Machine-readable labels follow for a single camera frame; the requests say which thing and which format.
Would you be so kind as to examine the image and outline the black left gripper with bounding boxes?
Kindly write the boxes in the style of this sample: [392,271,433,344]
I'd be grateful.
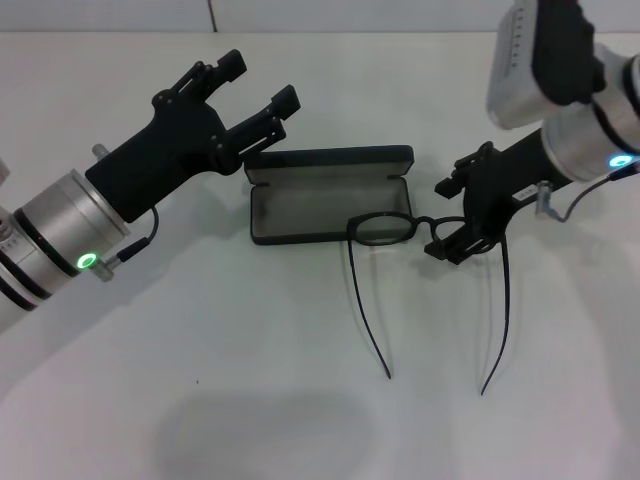
[84,49,303,224]

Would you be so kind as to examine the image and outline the left arm cable with plug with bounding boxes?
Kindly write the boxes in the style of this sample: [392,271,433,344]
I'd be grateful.
[97,205,161,283]

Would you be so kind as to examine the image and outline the black glasses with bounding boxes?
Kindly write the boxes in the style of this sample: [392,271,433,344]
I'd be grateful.
[345,210,514,396]

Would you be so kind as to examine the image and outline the arm cable with plug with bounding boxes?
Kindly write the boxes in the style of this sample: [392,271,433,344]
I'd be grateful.
[535,167,640,223]
[97,205,161,283]

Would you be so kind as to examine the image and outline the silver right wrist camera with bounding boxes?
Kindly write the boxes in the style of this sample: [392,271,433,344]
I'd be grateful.
[486,0,609,132]

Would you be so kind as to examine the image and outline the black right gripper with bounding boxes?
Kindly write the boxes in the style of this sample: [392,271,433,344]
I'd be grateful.
[423,129,562,266]

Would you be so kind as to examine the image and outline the black glasses case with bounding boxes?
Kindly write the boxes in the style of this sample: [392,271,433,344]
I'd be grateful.
[244,144,417,247]

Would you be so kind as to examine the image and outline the right arm cable with plug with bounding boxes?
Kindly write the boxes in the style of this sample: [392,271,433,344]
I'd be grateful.
[535,167,640,223]

